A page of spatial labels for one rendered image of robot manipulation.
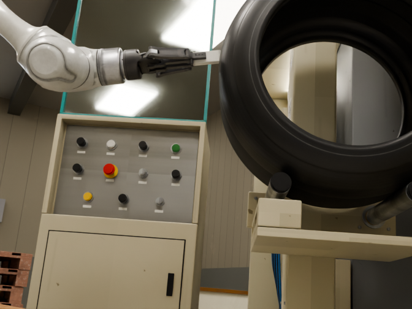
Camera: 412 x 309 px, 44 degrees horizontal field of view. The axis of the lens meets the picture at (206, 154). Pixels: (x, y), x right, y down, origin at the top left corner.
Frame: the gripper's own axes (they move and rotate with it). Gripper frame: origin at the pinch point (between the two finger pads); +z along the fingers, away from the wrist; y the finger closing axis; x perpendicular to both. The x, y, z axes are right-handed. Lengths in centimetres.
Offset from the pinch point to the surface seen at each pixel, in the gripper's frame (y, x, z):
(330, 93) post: 27.6, 1.2, 35.0
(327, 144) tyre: -12.4, 28.3, 23.2
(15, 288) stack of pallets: 391, 30, -206
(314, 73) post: 27.6, -5.7, 31.3
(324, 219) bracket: 25, 38, 28
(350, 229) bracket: 25, 42, 34
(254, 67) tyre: -12.4, 9.4, 10.2
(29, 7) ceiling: 385, -276, -196
